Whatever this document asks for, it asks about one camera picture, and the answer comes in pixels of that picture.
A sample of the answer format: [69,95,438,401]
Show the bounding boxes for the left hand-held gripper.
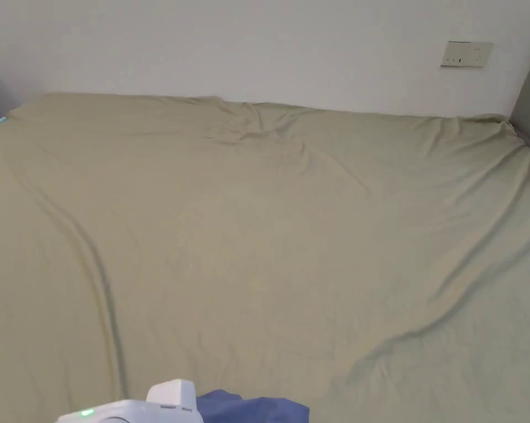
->
[57,378,203,423]

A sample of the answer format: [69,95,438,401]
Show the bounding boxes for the dark blue shirt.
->
[196,389,311,423]

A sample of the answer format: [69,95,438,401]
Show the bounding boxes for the bed with beige sheet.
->
[0,92,530,423]

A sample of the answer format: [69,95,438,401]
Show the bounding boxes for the white wall socket panel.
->
[440,40,495,69]

